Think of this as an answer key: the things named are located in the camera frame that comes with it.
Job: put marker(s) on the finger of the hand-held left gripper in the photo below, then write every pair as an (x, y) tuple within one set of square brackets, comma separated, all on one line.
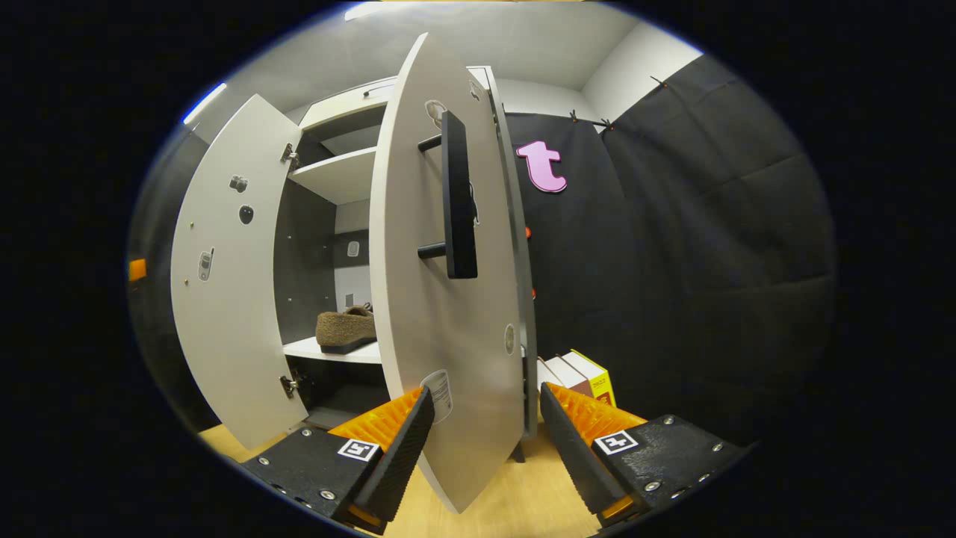
[(137, 270)]

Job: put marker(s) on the small ceiling light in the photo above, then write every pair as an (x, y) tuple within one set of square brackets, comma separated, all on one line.
[(204, 103)]

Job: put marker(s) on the yellow box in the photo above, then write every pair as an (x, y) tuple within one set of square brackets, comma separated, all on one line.
[(597, 377)]

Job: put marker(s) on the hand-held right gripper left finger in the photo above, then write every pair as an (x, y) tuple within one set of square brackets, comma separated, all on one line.
[(403, 456)]

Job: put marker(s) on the large ceiling light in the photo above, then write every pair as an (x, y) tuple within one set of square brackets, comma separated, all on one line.
[(366, 10)]

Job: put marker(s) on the white and grey shoe cabinet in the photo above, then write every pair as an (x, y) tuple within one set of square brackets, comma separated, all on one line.
[(336, 175)]

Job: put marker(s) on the brown fuzzy shoe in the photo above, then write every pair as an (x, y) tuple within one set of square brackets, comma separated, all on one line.
[(343, 329)]

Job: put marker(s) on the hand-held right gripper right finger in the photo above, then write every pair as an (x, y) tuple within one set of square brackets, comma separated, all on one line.
[(573, 456)]

